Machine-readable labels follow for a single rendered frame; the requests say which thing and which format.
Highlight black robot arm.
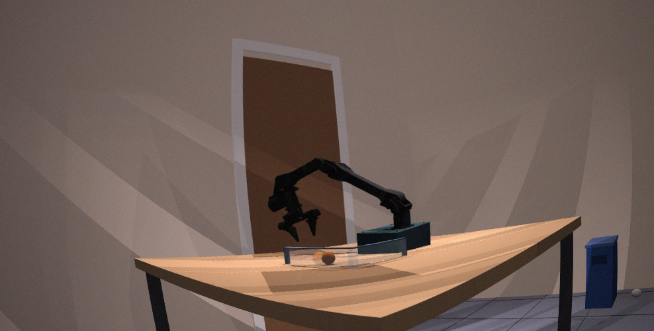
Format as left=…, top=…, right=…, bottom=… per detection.
left=268, top=158, right=414, bottom=229

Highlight low clear corner walls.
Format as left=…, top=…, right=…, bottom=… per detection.
left=284, top=239, right=406, bottom=268

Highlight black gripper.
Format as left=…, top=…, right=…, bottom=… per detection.
left=278, top=201, right=320, bottom=242

